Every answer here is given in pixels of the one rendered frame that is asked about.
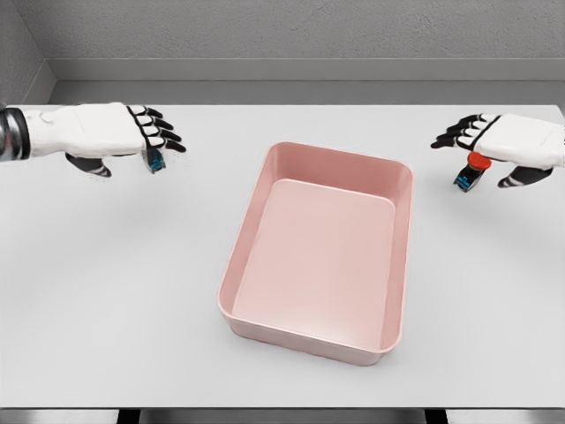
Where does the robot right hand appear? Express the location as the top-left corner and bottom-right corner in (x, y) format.
(430, 112), (565, 189)

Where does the pink rectangular basket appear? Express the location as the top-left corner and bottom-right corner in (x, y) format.
(215, 140), (416, 367)

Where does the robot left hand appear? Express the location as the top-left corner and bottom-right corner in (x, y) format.
(64, 102), (188, 178)

